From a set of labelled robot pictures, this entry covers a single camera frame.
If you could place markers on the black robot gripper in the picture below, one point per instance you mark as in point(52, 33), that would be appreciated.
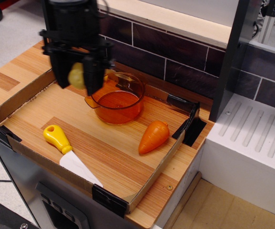
point(76, 23)

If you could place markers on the yellow-green toy potato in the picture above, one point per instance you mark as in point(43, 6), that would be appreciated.
point(76, 77)

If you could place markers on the orange transparent plastic pot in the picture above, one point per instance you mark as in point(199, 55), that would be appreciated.
point(120, 100)

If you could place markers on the yellow toy banana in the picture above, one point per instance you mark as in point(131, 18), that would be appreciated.
point(108, 71)

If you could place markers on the orange toy carrot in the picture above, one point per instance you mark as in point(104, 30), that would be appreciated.
point(155, 135)

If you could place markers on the silver toy oven front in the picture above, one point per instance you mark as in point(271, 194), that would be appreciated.
point(55, 204)

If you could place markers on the white ribbed drainer counter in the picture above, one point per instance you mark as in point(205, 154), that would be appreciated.
point(239, 152)

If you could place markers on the yellow-handled toy knife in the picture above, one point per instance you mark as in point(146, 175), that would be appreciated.
point(55, 135)

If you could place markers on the dark grey vertical post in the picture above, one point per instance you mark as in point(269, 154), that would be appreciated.
point(240, 36)

